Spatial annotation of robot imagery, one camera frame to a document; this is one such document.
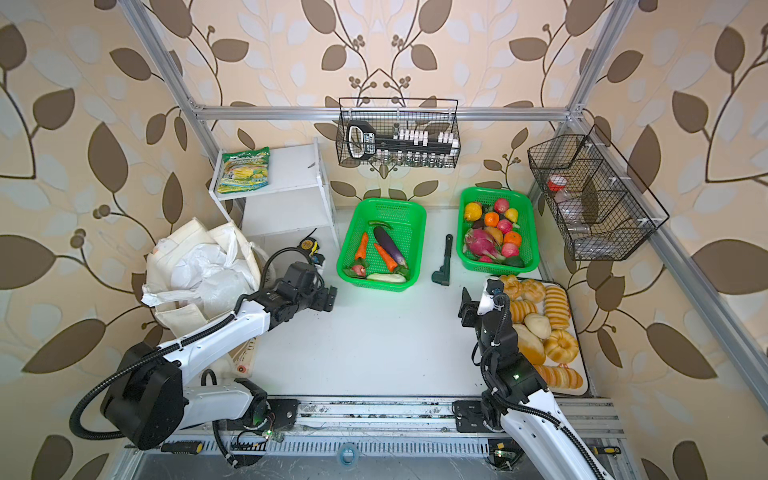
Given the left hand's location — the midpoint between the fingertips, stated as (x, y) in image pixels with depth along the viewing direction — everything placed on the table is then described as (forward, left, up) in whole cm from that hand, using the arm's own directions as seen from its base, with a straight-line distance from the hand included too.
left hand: (324, 286), depth 87 cm
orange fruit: (+33, -56, -5) cm, 65 cm away
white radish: (+8, -17, -7) cm, 20 cm away
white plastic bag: (-4, +26, +10) cm, 28 cm away
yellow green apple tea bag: (+22, +22, +24) cm, 39 cm away
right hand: (-5, -43, +7) cm, 44 cm away
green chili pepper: (+34, -12, -9) cm, 37 cm away
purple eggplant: (+25, -15, -8) cm, 31 cm away
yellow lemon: (+34, -48, -1) cm, 59 cm away
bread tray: (-10, -64, -4) cm, 65 cm away
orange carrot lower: (+14, -19, -8) cm, 25 cm away
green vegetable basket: (+33, -25, -8) cm, 42 cm away
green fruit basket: (+28, -57, -5) cm, 64 cm away
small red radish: (+10, -9, -6) cm, 14 cm away
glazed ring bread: (-13, -68, -7) cm, 69 cm away
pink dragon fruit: (+19, -48, -1) cm, 52 cm away
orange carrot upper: (+19, -8, -8) cm, 22 cm away
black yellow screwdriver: (-39, +27, -7) cm, 48 cm away
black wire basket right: (+10, -72, +25) cm, 76 cm away
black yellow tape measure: (+21, +10, -7) cm, 24 cm away
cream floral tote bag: (-18, +25, +15) cm, 34 cm away
